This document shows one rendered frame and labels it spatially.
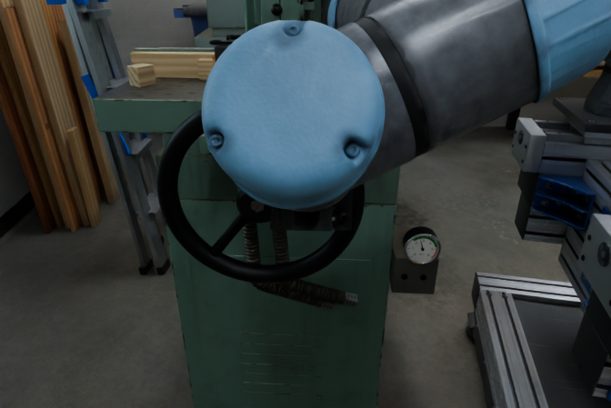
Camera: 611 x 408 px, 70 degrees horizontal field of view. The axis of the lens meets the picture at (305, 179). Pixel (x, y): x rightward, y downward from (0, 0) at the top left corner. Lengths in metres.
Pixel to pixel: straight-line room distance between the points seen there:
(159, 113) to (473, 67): 0.66
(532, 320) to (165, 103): 1.14
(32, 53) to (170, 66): 1.23
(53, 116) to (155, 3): 1.42
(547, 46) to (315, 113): 0.11
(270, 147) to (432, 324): 1.51
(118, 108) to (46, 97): 1.35
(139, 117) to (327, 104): 0.67
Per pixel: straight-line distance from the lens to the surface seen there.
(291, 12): 0.84
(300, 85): 0.17
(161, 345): 1.60
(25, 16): 2.13
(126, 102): 0.82
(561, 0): 0.23
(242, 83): 0.18
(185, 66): 0.95
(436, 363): 1.53
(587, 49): 0.24
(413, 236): 0.78
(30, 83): 2.13
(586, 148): 1.14
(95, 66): 1.64
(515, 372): 1.26
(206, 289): 0.96
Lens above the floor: 1.09
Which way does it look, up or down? 25 degrees down
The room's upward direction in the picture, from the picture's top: straight up
